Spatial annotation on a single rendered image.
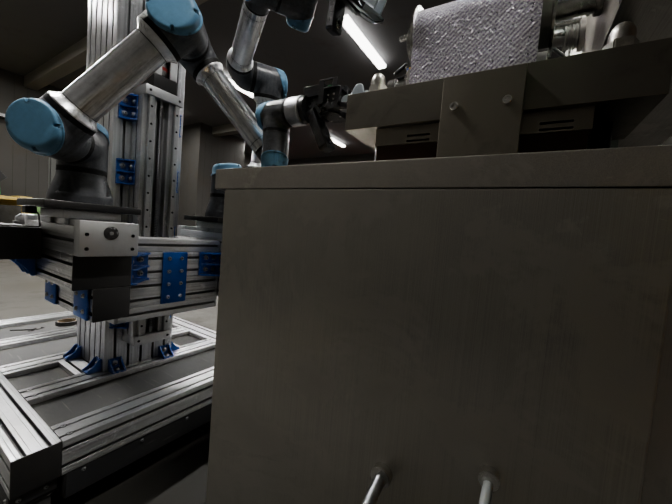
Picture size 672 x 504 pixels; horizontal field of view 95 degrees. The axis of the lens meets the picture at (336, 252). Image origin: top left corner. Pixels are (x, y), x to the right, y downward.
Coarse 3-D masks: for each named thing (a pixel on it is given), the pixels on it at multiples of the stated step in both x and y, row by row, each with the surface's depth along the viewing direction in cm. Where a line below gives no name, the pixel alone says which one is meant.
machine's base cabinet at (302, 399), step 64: (256, 192) 56; (320, 192) 49; (384, 192) 43; (448, 192) 39; (512, 192) 35; (576, 192) 32; (640, 192) 30; (256, 256) 56; (320, 256) 49; (384, 256) 43; (448, 256) 39; (512, 256) 35; (576, 256) 32; (640, 256) 30; (256, 320) 56; (320, 320) 49; (384, 320) 43; (448, 320) 39; (512, 320) 35; (576, 320) 32; (640, 320) 30; (256, 384) 56; (320, 384) 49; (384, 384) 43; (448, 384) 39; (512, 384) 35; (576, 384) 32; (640, 384) 30; (256, 448) 56; (320, 448) 49; (384, 448) 44; (448, 448) 39; (512, 448) 36; (576, 448) 33; (640, 448) 30
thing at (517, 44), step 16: (496, 32) 59; (512, 32) 57; (528, 32) 56; (416, 48) 67; (432, 48) 65; (448, 48) 63; (464, 48) 62; (480, 48) 60; (496, 48) 59; (512, 48) 57; (528, 48) 56; (416, 64) 67; (432, 64) 65; (448, 64) 63; (464, 64) 62; (480, 64) 60; (496, 64) 59; (512, 64) 57; (416, 80) 67
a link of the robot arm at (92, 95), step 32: (160, 0) 73; (192, 0) 75; (160, 32) 74; (192, 32) 77; (96, 64) 74; (128, 64) 75; (160, 64) 80; (64, 96) 72; (96, 96) 74; (32, 128) 69; (64, 128) 72; (96, 128) 79; (64, 160) 80
